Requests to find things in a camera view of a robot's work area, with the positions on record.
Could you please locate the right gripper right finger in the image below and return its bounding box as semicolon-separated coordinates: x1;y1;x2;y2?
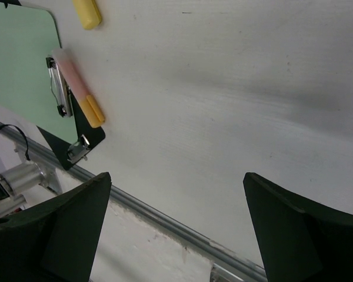
243;172;353;281

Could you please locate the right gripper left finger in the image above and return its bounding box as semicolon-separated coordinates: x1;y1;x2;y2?
0;172;111;281

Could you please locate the pale orange highlighter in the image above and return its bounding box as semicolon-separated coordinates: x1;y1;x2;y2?
52;48;105;128

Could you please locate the green clipboard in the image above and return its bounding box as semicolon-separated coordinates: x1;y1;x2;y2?
0;3;77;143

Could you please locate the yellow highlighter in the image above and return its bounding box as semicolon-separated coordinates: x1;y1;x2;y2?
72;0;102;30

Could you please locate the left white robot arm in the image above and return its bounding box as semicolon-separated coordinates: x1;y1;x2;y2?
0;162;47;218

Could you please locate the black clipboard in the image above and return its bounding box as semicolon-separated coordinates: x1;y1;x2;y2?
38;94;106;170

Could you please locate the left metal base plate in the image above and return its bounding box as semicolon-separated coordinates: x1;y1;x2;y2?
14;144;62;195

